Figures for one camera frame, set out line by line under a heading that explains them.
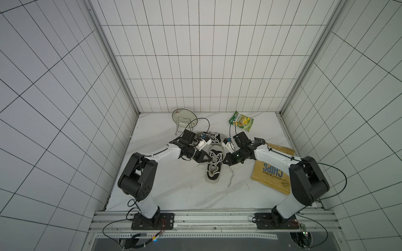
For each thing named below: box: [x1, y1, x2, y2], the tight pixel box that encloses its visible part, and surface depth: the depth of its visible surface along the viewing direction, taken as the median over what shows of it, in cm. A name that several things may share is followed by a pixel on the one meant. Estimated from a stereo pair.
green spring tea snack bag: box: [228, 110, 254, 132], surface depth 115 cm
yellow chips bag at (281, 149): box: [267, 142, 296, 156], surface depth 98 cm
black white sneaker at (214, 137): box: [200, 131, 225, 145], surface depth 102 cm
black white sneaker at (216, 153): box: [206, 144, 224, 185], surface depth 87 cm
